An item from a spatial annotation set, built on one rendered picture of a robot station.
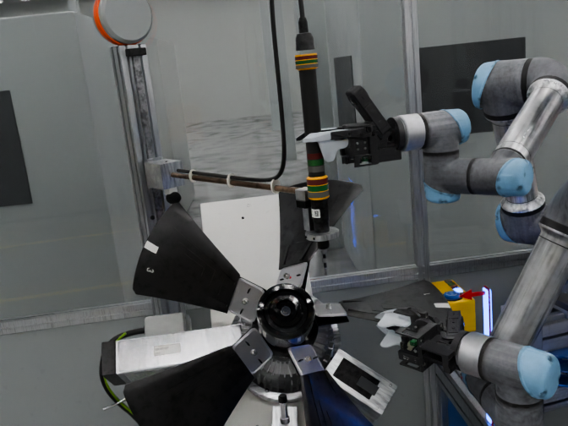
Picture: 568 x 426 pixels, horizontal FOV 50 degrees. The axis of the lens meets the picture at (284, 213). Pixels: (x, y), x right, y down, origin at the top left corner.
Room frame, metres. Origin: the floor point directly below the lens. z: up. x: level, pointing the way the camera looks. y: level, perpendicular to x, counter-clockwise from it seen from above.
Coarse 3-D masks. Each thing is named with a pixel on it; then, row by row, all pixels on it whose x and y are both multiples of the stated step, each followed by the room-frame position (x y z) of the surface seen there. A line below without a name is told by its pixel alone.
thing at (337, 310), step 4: (316, 304) 1.24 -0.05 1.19; (320, 304) 1.24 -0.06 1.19; (324, 304) 1.24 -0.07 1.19; (332, 304) 1.24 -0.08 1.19; (336, 304) 1.24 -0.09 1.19; (340, 304) 1.24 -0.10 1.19; (316, 308) 1.22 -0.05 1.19; (320, 308) 1.22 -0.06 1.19; (324, 308) 1.22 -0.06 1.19; (332, 308) 1.22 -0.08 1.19; (336, 308) 1.22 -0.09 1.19; (340, 308) 1.21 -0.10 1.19; (316, 312) 1.18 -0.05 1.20; (320, 312) 1.18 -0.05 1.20; (324, 312) 1.18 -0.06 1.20; (328, 312) 1.18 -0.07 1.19; (332, 312) 1.18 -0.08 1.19; (336, 312) 1.18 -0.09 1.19; (340, 312) 1.18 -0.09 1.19; (344, 312) 1.18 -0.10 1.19; (320, 316) 1.16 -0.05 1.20; (324, 316) 1.16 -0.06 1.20; (328, 316) 1.16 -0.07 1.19; (332, 316) 1.16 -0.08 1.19
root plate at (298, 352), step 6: (288, 348) 1.13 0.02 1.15; (294, 348) 1.14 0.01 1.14; (300, 348) 1.16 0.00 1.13; (306, 348) 1.17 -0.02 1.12; (312, 348) 1.19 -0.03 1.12; (294, 354) 1.13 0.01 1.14; (300, 354) 1.14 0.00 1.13; (306, 354) 1.16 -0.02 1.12; (312, 354) 1.17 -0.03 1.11; (294, 360) 1.11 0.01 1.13; (312, 360) 1.15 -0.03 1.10; (318, 360) 1.17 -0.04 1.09; (300, 366) 1.11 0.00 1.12; (306, 366) 1.12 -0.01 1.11; (312, 366) 1.14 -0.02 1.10; (318, 366) 1.15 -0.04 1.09; (300, 372) 1.10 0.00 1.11; (306, 372) 1.11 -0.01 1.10; (312, 372) 1.12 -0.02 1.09
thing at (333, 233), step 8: (296, 192) 1.24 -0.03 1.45; (304, 192) 1.22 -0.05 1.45; (296, 200) 1.23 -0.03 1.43; (304, 200) 1.22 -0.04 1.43; (304, 208) 1.21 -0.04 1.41; (304, 216) 1.22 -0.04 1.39; (304, 224) 1.22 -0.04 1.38; (312, 224) 1.22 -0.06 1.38; (312, 232) 1.20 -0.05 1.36; (328, 232) 1.19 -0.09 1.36; (336, 232) 1.19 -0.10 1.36; (312, 240) 1.18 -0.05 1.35; (320, 240) 1.17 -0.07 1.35
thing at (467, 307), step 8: (440, 288) 1.55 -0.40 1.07; (448, 288) 1.54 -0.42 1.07; (456, 304) 1.45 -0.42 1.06; (464, 304) 1.45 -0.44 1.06; (472, 304) 1.45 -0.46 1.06; (464, 312) 1.45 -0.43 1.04; (472, 312) 1.45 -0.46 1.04; (464, 320) 1.45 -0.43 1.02; (472, 320) 1.45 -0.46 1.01; (464, 328) 1.45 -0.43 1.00; (472, 328) 1.45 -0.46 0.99
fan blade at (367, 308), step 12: (396, 288) 1.30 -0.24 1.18; (408, 288) 1.29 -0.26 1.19; (420, 288) 1.28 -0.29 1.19; (432, 288) 1.28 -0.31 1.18; (348, 300) 1.24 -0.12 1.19; (360, 300) 1.24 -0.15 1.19; (372, 300) 1.24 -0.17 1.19; (384, 300) 1.24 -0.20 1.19; (396, 300) 1.23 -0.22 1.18; (408, 300) 1.23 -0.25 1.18; (420, 300) 1.23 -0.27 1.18; (432, 300) 1.23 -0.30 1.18; (444, 300) 1.23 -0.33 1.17; (348, 312) 1.17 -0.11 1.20; (360, 312) 1.17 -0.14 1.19; (372, 312) 1.17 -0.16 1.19; (432, 312) 1.18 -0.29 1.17; (444, 312) 1.19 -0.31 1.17; (444, 324) 1.15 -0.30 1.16
